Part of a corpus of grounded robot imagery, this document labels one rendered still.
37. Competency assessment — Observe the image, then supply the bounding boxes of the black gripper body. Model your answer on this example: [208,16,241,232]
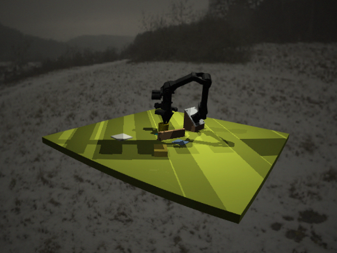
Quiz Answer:
[155,100,178,115]

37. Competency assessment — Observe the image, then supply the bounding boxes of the yellow block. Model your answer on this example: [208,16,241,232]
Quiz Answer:
[154,144,168,157]

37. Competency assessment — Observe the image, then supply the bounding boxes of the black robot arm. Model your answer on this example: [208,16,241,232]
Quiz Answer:
[151,72,212,123]

